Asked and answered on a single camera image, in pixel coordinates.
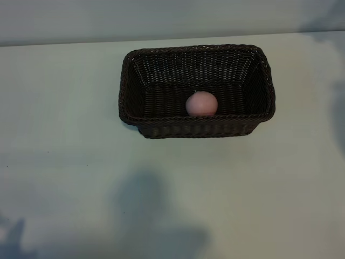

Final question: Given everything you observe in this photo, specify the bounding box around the dark brown wicker basket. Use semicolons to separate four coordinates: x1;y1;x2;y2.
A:
118;44;277;140

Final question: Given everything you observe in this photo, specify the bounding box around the pink peach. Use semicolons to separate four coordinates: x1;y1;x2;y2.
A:
185;90;218;117

